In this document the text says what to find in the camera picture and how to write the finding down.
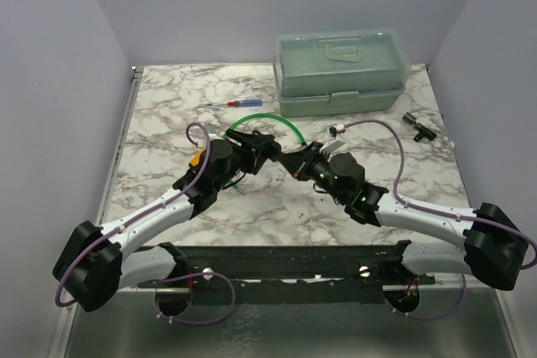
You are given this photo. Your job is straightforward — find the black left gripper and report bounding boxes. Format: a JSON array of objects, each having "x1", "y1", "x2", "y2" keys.
[{"x1": 216, "y1": 131, "x2": 276, "y2": 192}]

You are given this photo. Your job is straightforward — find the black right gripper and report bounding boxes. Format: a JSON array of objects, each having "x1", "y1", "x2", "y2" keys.
[{"x1": 277, "y1": 141, "x2": 347, "y2": 204}]

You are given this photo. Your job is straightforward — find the green cable lock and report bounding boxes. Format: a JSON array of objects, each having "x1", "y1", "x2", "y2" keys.
[{"x1": 222, "y1": 112, "x2": 307, "y2": 194}]

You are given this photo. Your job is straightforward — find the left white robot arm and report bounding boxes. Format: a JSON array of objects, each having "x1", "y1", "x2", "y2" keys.
[{"x1": 52, "y1": 129, "x2": 281, "y2": 312}]

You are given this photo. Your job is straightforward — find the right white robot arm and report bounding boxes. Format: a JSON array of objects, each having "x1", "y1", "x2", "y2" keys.
[{"x1": 275, "y1": 143, "x2": 529, "y2": 291}]

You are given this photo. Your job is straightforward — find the red blue screwdriver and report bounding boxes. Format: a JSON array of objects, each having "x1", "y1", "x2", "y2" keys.
[{"x1": 204, "y1": 99, "x2": 263, "y2": 107}]

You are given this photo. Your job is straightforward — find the orange utility knife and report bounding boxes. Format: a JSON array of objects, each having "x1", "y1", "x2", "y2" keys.
[{"x1": 189, "y1": 150, "x2": 205, "y2": 168}]

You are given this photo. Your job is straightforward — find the green translucent tool box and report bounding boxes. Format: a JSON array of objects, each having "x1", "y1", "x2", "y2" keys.
[{"x1": 273, "y1": 29, "x2": 411, "y2": 117}]

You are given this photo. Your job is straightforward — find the black cylinder lock part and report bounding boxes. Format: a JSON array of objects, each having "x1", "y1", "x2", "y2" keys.
[{"x1": 403, "y1": 112, "x2": 437, "y2": 143}]

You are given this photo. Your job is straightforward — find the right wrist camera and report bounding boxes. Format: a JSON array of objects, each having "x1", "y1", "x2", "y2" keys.
[{"x1": 321, "y1": 123, "x2": 347, "y2": 155}]

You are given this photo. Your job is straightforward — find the black metal base rail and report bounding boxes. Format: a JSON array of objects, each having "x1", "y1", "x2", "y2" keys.
[{"x1": 157, "y1": 241, "x2": 435, "y2": 307}]

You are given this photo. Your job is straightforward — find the aluminium side rail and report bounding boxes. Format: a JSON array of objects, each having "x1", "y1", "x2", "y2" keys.
[{"x1": 94, "y1": 65, "x2": 144, "y2": 226}]

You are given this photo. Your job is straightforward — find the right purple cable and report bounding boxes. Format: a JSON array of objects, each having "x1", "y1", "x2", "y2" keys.
[{"x1": 335, "y1": 118, "x2": 537, "y2": 321}]

